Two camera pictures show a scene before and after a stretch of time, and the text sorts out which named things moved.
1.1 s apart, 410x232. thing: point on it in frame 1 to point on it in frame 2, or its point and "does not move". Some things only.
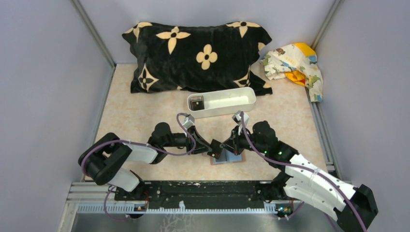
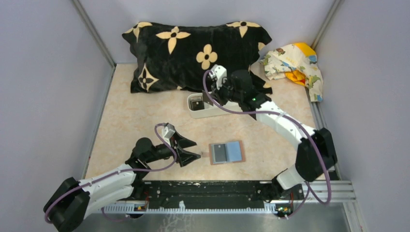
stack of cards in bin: [197, 102] does not move
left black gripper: [201, 146] to [182, 157]
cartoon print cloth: [298, 63] does not move
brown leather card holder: [227, 156] does not move
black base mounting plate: [198, 194] does not move
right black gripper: [237, 134] to [218, 93]
